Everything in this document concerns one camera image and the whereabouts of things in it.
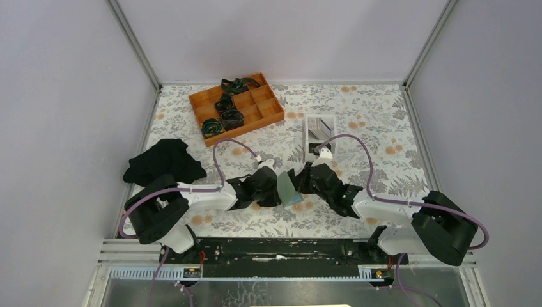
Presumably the green leather card holder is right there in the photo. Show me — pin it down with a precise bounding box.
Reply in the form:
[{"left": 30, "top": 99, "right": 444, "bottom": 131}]
[{"left": 277, "top": 171, "right": 303, "bottom": 208}]

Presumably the white plastic card box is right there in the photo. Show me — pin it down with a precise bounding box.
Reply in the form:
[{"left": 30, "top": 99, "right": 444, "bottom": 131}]
[{"left": 303, "top": 114, "right": 337, "bottom": 162}]

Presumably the black cloth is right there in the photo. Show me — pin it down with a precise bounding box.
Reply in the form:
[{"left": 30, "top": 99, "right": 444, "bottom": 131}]
[{"left": 122, "top": 139, "right": 207, "bottom": 187}]

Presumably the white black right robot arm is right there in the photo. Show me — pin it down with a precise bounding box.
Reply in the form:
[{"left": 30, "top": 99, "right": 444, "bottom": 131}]
[{"left": 288, "top": 163, "right": 481, "bottom": 266}]

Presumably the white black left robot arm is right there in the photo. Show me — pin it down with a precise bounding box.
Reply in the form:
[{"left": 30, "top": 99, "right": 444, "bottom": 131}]
[{"left": 123, "top": 166, "right": 280, "bottom": 263}]

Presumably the black card stack in box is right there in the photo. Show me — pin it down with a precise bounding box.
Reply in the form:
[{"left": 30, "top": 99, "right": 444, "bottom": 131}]
[{"left": 308, "top": 143, "right": 332, "bottom": 155}]

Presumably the stack of white cards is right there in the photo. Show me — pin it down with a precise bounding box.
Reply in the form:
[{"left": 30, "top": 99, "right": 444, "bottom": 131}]
[{"left": 307, "top": 118, "right": 321, "bottom": 139}]

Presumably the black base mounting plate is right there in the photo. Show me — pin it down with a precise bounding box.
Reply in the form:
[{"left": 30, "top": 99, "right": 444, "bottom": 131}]
[{"left": 159, "top": 237, "right": 409, "bottom": 279}]

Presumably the dark patterned rolled tie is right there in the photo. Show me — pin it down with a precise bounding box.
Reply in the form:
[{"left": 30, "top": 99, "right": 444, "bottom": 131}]
[{"left": 220, "top": 109, "right": 245, "bottom": 131}]

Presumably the blue yellow rolled tie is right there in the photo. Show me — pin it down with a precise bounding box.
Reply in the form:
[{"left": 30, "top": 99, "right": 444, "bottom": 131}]
[{"left": 200, "top": 118, "right": 226, "bottom": 139}]

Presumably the orange wooden compartment tray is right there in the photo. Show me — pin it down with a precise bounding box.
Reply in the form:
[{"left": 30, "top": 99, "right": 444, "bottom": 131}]
[{"left": 189, "top": 72, "right": 285, "bottom": 147}]

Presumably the dark rolled tie middle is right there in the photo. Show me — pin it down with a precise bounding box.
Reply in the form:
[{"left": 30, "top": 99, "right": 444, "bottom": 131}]
[{"left": 214, "top": 93, "right": 236, "bottom": 114}]

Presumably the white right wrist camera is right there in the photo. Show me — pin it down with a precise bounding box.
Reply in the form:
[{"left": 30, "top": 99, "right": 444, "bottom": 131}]
[{"left": 312, "top": 147, "right": 333, "bottom": 167}]

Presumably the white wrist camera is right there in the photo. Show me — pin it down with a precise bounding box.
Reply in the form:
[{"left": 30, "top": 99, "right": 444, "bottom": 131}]
[
  {"left": 258, "top": 159, "right": 275, "bottom": 169},
  {"left": 312, "top": 147, "right": 333, "bottom": 167}
]

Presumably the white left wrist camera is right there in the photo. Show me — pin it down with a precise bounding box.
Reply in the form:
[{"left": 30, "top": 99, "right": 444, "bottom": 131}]
[{"left": 258, "top": 159, "right": 275, "bottom": 169}]

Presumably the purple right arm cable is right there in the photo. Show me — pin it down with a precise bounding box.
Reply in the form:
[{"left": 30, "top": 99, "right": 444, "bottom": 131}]
[{"left": 313, "top": 134, "right": 490, "bottom": 251}]

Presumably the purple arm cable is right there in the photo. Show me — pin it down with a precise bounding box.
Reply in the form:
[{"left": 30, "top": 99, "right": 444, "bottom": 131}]
[
  {"left": 313, "top": 134, "right": 490, "bottom": 251},
  {"left": 118, "top": 138, "right": 263, "bottom": 239}
]

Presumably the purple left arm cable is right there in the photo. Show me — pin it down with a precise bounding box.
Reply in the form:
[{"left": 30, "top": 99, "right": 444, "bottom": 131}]
[{"left": 118, "top": 138, "right": 263, "bottom": 239}]

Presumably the aluminium frame rail front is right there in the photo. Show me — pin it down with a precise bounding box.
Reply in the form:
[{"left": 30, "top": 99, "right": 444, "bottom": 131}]
[{"left": 98, "top": 238, "right": 477, "bottom": 282}]

